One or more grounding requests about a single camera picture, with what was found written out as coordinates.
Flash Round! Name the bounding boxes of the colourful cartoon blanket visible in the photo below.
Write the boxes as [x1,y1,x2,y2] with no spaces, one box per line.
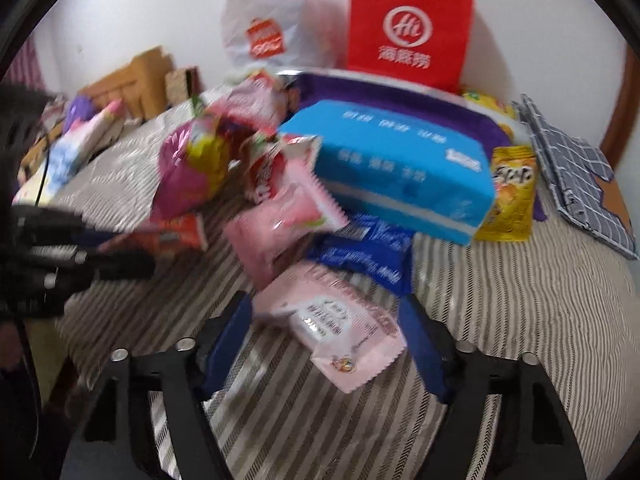
[13,100,127,205]

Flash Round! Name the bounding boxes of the yellow chips packet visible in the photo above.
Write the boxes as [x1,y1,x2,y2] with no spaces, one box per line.
[474,145,537,243]

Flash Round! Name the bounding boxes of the red white snack packet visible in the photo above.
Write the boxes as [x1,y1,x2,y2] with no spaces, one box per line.
[206,70,288,132]

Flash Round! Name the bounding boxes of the pink white candy packet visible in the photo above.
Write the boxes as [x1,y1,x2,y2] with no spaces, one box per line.
[240,131,322,205]

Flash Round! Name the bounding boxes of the magenta snack bag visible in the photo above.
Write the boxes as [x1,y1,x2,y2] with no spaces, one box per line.
[150,114,231,221]

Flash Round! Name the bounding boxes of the red Haidilao paper bag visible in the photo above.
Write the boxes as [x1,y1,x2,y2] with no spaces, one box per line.
[346,0,474,93]

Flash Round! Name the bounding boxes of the white Miniso plastic bag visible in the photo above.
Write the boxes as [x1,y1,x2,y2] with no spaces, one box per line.
[220,0,344,68]

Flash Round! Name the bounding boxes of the blue tissue pack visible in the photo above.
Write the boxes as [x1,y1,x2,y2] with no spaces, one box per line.
[279,100,495,246]

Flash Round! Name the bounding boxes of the purple towel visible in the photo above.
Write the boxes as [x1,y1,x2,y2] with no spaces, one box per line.
[286,71,549,222]

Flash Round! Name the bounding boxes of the grey checked folded cloth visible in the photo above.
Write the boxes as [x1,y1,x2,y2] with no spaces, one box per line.
[518,94,639,260]

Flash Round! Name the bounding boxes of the yellow green snack bag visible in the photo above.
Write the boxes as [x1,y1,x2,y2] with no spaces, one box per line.
[460,87,516,141]

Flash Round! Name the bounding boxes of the pink grain chips bag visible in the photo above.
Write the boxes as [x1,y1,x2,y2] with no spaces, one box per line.
[224,160,349,290]

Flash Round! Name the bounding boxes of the striped grey mattress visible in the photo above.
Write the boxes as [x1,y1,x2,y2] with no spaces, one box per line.
[52,84,640,480]

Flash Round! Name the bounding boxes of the light pink flat packet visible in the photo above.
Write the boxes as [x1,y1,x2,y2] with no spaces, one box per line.
[253,262,406,393]

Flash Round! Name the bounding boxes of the dark blue snack packet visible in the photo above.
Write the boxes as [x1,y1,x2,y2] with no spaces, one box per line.
[307,214,416,297]

